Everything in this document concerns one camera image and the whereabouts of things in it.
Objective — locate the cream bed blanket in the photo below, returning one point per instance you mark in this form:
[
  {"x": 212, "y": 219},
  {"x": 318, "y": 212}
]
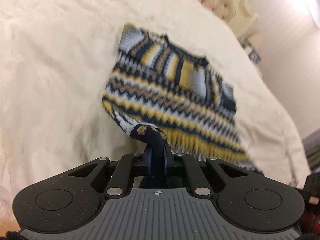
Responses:
[{"x": 50, "y": 80}]

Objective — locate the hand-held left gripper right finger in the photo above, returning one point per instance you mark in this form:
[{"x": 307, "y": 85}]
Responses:
[{"x": 165, "y": 161}]

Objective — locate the carved cream headboard frame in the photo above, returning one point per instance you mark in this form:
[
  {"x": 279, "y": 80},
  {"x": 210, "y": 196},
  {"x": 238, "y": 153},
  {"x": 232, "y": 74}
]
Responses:
[{"x": 246, "y": 12}]

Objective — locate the grey green furniture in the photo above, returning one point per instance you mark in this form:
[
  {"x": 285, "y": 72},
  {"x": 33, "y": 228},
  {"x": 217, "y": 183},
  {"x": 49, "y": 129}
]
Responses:
[{"x": 312, "y": 152}]

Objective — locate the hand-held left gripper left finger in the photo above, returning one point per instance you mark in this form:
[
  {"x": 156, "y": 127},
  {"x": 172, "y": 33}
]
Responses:
[{"x": 149, "y": 162}]

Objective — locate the colourful printed box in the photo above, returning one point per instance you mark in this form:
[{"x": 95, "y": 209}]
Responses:
[{"x": 254, "y": 57}]

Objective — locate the cream nightstand with clutter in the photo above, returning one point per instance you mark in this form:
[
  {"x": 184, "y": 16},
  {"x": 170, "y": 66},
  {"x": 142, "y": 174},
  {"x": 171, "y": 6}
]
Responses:
[{"x": 252, "y": 52}]

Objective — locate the striped knit sweater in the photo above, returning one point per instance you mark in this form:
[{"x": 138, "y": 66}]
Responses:
[{"x": 175, "y": 100}]

